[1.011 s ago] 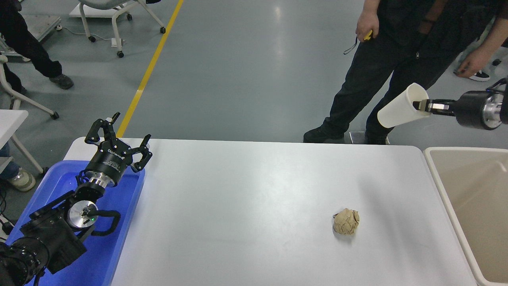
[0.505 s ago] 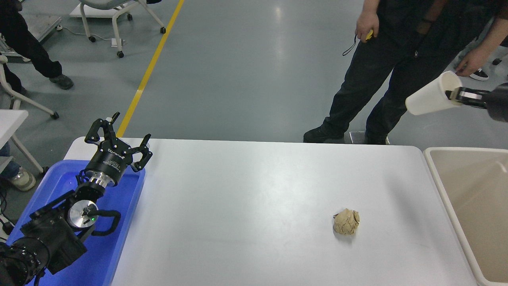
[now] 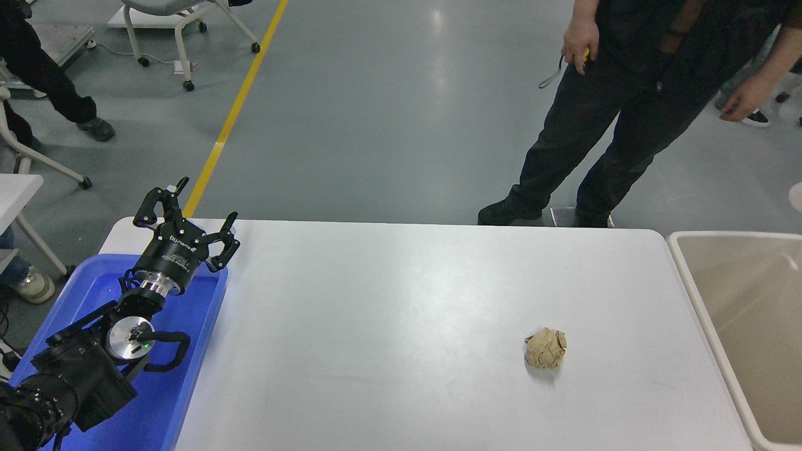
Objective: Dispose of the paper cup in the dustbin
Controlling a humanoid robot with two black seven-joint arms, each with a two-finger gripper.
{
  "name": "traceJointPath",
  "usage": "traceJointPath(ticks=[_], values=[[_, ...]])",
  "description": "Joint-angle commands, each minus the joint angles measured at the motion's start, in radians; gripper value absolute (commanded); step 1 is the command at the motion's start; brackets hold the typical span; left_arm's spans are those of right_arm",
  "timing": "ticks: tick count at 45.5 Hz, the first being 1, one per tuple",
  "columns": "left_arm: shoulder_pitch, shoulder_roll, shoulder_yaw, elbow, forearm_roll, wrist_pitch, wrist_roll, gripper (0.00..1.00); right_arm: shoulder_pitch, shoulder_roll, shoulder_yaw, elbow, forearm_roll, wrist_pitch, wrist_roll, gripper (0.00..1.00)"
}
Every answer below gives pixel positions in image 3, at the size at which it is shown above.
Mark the white floor power strip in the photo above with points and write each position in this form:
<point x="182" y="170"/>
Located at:
<point x="183" y="66"/>

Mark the small white side table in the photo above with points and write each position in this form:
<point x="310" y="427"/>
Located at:
<point x="15" y="191"/>

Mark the crumpled tan paper ball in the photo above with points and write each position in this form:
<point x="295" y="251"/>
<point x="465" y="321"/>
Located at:
<point x="546" y="349"/>

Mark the person's left forearm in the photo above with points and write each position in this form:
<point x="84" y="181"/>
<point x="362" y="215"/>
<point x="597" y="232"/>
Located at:
<point x="783" y="56"/>

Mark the person with tape measure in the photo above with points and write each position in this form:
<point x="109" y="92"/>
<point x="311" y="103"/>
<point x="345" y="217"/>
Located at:
<point x="626" y="113"/>

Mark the person in grey jeans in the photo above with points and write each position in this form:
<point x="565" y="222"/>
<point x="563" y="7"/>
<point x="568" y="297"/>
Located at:
<point x="757" y="118"/>

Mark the grey metal floor plate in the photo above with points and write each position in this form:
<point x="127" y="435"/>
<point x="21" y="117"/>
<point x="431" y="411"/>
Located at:
<point x="564" y="216"/>

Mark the seated person with pale shoe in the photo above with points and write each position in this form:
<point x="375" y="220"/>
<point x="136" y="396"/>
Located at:
<point x="34" y="285"/>

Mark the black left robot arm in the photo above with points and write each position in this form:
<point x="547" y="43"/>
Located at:
<point x="75" y="376"/>

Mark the blue plastic tray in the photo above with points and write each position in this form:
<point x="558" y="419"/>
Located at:
<point x="182" y="351"/>

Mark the person's right forearm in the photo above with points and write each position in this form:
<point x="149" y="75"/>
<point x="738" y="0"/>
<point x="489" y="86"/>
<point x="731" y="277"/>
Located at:
<point x="583" y="11"/>

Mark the person's right hand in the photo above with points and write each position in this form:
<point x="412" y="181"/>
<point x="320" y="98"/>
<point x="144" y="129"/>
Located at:
<point x="578" y="41"/>

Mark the large pale plastic bin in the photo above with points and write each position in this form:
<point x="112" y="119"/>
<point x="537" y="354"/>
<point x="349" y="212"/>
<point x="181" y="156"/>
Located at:
<point x="764" y="326"/>

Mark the person's left hand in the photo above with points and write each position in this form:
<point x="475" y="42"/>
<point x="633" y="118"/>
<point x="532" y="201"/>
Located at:
<point x="749" y="97"/>

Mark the yellow tape measure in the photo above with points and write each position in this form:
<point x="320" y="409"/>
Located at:
<point x="586" y="55"/>

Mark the flat white floor board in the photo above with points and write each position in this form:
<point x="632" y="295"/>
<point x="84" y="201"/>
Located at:
<point x="150" y="19"/>

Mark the grey platform cart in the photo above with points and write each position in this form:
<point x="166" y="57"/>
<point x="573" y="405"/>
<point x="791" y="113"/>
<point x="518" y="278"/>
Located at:
<point x="62" y="41"/>

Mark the person in black trousers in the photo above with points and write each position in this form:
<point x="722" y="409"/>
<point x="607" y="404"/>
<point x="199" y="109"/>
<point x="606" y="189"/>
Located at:
<point x="37" y="62"/>

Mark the white chair leg with caster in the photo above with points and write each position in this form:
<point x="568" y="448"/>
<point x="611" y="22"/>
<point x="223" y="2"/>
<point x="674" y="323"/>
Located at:
<point x="85" y="183"/>

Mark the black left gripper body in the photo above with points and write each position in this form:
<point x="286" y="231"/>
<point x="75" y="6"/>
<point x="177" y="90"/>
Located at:
<point x="178" y="254"/>

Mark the white chair on casters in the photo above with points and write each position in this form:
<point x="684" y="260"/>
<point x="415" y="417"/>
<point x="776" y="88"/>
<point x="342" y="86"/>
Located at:
<point x="180" y="44"/>

